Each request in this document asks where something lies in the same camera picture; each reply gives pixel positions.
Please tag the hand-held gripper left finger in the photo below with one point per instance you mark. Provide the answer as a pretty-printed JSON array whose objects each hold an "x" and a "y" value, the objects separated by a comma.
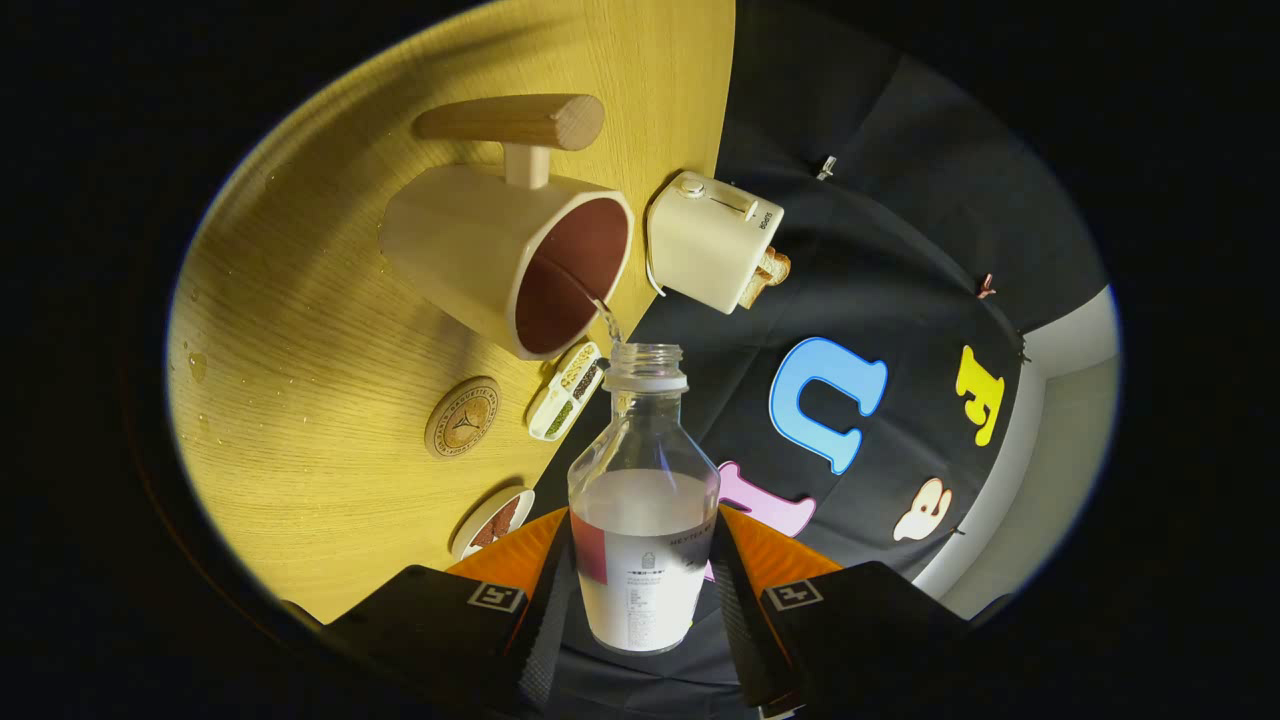
[{"x": 545, "y": 640}]

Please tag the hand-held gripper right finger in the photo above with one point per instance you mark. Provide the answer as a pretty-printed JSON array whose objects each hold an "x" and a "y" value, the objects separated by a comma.
[{"x": 740, "y": 630}]

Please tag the clear juice bottle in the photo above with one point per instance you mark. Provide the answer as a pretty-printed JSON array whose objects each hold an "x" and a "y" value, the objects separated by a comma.
[{"x": 640, "y": 560}]

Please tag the round wooden coaster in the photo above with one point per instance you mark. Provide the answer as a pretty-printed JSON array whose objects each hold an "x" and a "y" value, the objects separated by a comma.
[{"x": 462, "y": 418}]

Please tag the red-brown meat piece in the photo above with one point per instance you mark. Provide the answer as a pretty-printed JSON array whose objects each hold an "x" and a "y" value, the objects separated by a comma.
[
  {"x": 507, "y": 514},
  {"x": 485, "y": 535}
]

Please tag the white round plate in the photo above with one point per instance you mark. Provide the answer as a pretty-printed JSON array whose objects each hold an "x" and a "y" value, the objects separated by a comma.
[{"x": 470, "y": 530}]

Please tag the white divided grain dish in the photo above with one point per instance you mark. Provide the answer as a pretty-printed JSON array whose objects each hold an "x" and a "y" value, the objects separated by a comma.
[{"x": 563, "y": 392}]

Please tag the wooden table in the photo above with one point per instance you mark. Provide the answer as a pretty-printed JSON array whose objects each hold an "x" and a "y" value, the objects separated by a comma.
[{"x": 320, "y": 430}]

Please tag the cream toaster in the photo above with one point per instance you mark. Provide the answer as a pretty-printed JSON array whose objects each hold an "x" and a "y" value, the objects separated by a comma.
[{"x": 705, "y": 240}]

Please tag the pink clip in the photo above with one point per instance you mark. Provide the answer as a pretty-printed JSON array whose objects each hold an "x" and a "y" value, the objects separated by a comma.
[{"x": 986, "y": 287}]

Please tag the black backdrop cloth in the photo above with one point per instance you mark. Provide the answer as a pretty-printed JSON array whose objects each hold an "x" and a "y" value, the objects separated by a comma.
[{"x": 900, "y": 200}]

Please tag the white clip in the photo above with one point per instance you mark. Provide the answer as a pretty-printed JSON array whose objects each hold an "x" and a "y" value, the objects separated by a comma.
[{"x": 826, "y": 167}]

